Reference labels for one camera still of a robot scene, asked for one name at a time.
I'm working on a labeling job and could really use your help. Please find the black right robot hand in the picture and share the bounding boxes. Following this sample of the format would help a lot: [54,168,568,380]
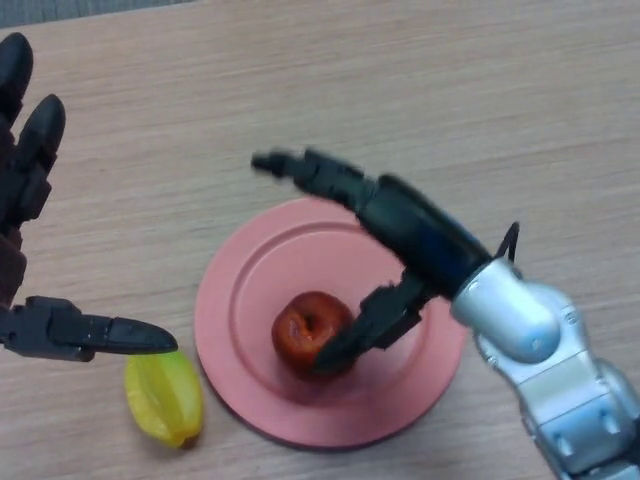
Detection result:
[249,147,494,377]

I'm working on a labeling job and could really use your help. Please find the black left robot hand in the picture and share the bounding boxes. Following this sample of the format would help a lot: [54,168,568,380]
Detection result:
[0,32,180,364]

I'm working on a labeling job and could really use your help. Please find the red apple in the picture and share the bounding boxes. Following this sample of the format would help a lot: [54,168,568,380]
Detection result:
[271,292,357,379]

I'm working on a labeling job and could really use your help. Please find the pink round plate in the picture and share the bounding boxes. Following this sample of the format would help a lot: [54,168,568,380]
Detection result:
[194,197,469,449]

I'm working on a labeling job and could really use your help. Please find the yellow green starfruit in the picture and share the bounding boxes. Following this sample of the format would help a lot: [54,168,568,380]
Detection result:
[123,351,205,449]

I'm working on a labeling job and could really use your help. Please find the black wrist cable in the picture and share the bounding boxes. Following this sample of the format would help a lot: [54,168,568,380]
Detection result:
[499,222,521,261]

